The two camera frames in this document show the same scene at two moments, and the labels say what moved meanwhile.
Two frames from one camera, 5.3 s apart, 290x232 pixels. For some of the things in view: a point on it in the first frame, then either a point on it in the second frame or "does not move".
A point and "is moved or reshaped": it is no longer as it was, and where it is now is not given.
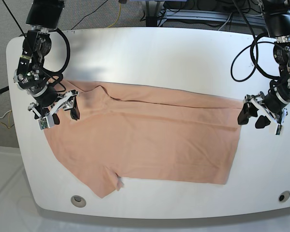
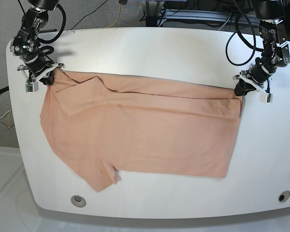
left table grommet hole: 78,201 does not move
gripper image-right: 272,101 to 260,72
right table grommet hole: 284,196 does not move
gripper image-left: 46,95 to 36,64
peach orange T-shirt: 126,131 is moved or reshaped
